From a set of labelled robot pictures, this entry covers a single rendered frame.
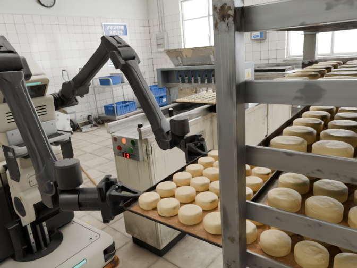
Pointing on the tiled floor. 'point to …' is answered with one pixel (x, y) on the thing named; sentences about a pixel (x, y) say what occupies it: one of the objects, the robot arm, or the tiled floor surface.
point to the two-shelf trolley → (113, 101)
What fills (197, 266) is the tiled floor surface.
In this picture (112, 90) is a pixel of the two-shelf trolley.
